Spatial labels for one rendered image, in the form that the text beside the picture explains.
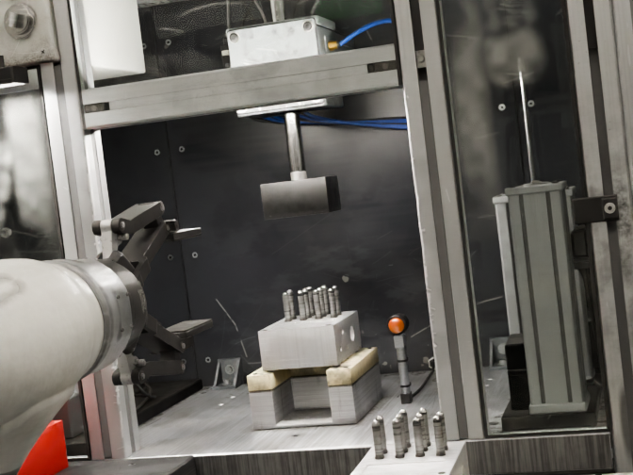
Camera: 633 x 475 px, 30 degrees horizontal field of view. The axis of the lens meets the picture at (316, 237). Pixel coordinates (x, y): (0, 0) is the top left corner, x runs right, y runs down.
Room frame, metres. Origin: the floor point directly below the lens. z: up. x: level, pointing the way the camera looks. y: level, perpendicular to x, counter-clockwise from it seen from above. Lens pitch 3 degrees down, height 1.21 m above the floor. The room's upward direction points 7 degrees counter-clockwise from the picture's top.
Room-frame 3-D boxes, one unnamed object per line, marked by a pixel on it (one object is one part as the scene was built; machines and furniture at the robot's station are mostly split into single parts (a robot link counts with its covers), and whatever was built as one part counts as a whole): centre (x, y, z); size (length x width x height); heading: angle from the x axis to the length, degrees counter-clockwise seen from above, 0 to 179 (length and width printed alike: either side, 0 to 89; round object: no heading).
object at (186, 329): (1.08, 0.13, 1.08); 0.07 x 0.03 x 0.01; 164
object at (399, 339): (1.48, -0.09, 0.96); 0.03 x 0.03 x 0.12; 74
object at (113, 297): (0.87, 0.19, 1.12); 0.09 x 0.06 x 0.09; 74
